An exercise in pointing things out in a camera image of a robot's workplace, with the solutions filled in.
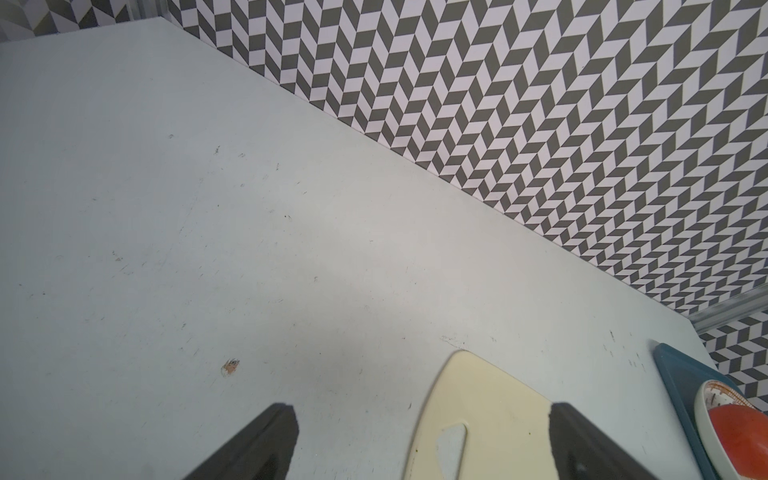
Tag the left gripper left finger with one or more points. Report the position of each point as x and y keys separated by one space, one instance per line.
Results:
x=263 y=449

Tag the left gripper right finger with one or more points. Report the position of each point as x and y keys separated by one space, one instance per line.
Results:
x=580 y=450

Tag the cream plastic cutting board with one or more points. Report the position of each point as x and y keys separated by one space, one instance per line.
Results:
x=506 y=423

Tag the teal rectangular tray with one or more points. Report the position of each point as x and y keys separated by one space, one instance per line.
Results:
x=682 y=376

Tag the patterned ceramic plate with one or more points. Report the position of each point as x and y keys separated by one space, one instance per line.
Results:
x=712 y=400

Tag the red tomato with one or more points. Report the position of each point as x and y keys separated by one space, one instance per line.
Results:
x=745 y=440

